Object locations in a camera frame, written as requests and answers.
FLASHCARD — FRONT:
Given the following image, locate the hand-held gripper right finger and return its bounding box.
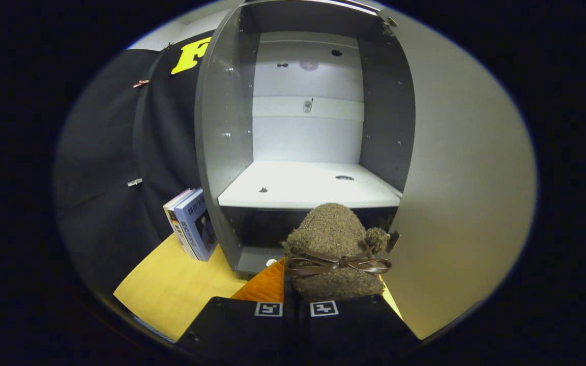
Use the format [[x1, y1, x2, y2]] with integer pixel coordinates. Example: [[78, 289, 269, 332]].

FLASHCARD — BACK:
[[295, 294, 422, 356]]

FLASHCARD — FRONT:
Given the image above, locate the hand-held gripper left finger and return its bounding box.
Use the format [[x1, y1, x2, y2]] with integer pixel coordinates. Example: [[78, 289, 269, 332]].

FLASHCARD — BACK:
[[175, 257, 297, 357]]

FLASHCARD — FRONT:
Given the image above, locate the brown fuzzy shoe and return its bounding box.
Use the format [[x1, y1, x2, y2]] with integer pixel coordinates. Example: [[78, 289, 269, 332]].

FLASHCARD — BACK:
[[281, 203, 393, 301]]

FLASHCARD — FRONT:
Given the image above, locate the beige shoe cabinet door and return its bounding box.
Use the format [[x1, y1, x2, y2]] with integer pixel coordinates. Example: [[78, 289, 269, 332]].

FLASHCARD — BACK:
[[378, 7, 537, 341]]

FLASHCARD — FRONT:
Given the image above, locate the grey shoe cabinet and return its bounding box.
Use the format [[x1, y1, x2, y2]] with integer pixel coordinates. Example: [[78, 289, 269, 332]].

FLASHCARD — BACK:
[[194, 0, 417, 276]]

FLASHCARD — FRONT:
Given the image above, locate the blue book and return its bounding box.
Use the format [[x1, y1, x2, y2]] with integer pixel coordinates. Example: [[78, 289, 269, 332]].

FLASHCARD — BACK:
[[173, 188, 219, 263]]

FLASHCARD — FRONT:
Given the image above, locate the white spine book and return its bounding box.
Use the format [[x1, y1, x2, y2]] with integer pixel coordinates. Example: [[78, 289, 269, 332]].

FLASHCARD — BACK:
[[163, 188, 198, 260]]

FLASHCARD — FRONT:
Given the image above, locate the black backdrop cloth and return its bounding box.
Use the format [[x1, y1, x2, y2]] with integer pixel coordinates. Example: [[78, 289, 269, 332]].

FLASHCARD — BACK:
[[53, 30, 218, 307]]

